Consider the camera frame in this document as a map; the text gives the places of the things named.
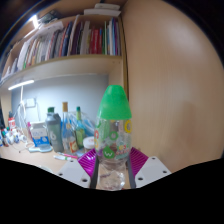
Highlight clear blue plastic bag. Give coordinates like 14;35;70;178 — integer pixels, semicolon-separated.
81;112;97;135

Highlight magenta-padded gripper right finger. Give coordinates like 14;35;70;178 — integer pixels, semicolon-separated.
128;147;172;189

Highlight grey shaker bottle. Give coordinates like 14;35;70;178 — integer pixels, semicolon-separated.
44;111;65;154

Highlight pink pen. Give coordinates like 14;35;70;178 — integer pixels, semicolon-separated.
58;151;80;158

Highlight white light bar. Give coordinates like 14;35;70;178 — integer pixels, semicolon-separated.
7;79;35;91

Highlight brown jar with white lid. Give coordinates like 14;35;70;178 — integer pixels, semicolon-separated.
82;135;96;154

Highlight red and white jar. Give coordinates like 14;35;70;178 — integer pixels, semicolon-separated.
8;117;16;130

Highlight blue and white carton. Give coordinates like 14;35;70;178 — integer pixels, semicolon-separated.
29;121;51;148

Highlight clear bottle with green cap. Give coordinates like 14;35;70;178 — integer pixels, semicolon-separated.
94;84;133;191

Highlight white wall socket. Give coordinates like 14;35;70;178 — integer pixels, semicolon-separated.
25;97;37;108

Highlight white marker pen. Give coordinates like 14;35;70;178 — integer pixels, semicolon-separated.
53;154;73;162

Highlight light blue hairbrush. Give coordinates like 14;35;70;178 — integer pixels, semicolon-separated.
28;144;54;154

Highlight clear bottle with yellow cap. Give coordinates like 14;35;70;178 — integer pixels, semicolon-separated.
61;101;79;155

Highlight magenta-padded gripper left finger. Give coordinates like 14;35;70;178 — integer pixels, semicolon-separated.
57;148;99;189

